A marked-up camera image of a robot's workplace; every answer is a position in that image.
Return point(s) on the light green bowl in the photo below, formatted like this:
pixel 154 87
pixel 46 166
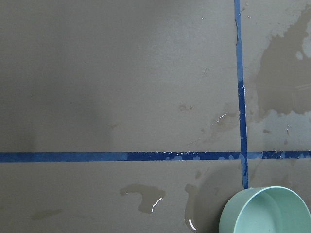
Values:
pixel 273 209

